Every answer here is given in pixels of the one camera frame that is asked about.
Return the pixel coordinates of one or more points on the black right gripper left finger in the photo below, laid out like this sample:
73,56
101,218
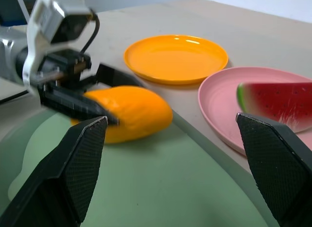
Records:
61,168

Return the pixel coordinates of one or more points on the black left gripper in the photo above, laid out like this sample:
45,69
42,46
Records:
63,66

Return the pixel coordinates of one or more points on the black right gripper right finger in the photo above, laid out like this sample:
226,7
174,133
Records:
275,163

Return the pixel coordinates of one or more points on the orange toy mango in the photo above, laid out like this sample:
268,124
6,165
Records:
139,112

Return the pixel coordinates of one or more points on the pink plastic plate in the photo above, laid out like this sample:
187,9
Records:
219,102

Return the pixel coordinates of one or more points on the orange plastic plate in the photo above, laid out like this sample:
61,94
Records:
175,58

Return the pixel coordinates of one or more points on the green plastic plate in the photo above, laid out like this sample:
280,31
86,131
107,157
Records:
158,183

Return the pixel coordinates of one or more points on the toy watermelon slice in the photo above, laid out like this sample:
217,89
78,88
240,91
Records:
278,100

